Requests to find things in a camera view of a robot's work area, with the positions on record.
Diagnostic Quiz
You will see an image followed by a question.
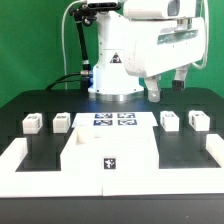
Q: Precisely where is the white U-shaped obstacle fence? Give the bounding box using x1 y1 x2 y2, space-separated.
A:
0 138 224 198

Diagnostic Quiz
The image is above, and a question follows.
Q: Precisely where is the white cable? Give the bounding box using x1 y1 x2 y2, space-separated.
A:
61 0 88 90

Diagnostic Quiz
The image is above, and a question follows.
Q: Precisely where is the black cable bundle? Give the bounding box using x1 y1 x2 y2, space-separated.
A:
45 71 92 92

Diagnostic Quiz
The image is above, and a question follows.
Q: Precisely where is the white square table top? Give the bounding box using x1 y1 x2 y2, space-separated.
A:
60 126 159 174

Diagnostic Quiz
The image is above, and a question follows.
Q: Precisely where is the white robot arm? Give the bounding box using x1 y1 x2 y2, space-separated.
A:
87 0 209 102

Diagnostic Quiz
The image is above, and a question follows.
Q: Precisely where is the white sheet with tags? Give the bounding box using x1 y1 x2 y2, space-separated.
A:
72 112 157 128

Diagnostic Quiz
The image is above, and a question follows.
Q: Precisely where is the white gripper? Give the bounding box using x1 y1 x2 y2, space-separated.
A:
123 18 205 102

